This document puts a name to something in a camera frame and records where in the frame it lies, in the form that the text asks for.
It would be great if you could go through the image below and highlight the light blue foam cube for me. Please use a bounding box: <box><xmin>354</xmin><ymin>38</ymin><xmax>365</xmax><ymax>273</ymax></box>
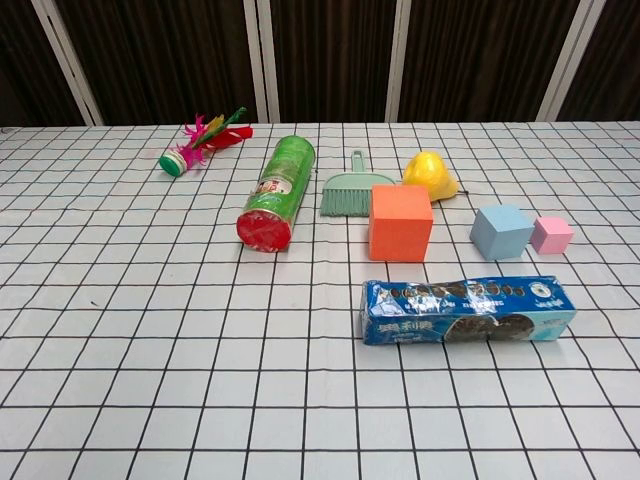
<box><xmin>469</xmin><ymin>204</ymin><xmax>536</xmax><ymax>261</ymax></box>

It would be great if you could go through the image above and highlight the small pink foam cube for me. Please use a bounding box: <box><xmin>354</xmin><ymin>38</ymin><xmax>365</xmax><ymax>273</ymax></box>
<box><xmin>530</xmin><ymin>216</ymin><xmax>575</xmax><ymax>255</ymax></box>

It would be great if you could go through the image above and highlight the green mini hand broom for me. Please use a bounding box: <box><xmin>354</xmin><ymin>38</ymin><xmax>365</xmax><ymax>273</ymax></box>
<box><xmin>319</xmin><ymin>149</ymin><xmax>385</xmax><ymax>218</ymax></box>

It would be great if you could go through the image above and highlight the green chips can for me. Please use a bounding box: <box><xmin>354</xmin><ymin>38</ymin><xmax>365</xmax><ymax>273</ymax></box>
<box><xmin>235</xmin><ymin>134</ymin><xmax>317</xmax><ymax>254</ymax></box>

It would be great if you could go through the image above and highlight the orange foam cube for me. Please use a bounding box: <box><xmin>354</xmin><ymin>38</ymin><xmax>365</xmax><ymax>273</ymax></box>
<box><xmin>368</xmin><ymin>184</ymin><xmax>434</xmax><ymax>262</ymax></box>

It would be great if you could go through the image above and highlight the yellow plastic fruit toy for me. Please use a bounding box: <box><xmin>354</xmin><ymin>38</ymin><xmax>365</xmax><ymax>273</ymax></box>
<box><xmin>402</xmin><ymin>151</ymin><xmax>460</xmax><ymax>203</ymax></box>

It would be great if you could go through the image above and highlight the blue cookie box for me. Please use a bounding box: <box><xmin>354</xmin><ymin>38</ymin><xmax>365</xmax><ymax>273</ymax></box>
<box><xmin>359</xmin><ymin>273</ymin><xmax>578</xmax><ymax>347</ymax></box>

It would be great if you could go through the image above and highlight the colourful feather shuttlecock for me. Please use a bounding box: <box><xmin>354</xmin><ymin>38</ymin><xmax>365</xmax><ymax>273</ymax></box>
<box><xmin>158</xmin><ymin>105</ymin><xmax>254</xmax><ymax>177</ymax></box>

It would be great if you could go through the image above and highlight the white black grid tablecloth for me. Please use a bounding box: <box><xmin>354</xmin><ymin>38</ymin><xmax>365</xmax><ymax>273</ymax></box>
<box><xmin>0</xmin><ymin>121</ymin><xmax>640</xmax><ymax>480</ymax></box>

